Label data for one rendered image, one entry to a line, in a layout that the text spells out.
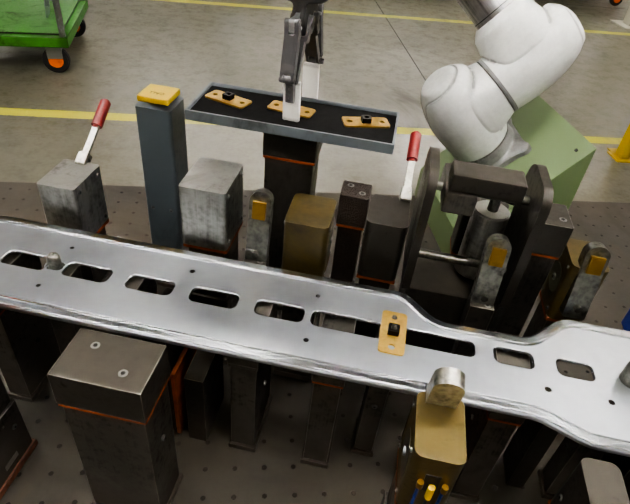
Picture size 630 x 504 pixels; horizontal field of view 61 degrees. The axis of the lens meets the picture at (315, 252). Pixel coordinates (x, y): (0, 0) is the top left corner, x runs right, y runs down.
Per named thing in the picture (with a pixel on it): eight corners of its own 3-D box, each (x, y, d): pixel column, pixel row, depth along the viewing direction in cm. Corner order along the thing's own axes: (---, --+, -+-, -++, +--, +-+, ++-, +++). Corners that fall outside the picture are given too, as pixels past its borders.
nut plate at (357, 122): (344, 127, 94) (345, 121, 94) (341, 117, 97) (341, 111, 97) (390, 128, 96) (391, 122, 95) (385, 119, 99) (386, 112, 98)
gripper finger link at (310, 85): (303, 62, 98) (304, 61, 99) (301, 99, 103) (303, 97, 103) (318, 65, 98) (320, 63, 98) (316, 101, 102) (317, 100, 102)
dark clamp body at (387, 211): (336, 372, 110) (364, 221, 86) (345, 331, 120) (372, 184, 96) (371, 380, 110) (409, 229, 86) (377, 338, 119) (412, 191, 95)
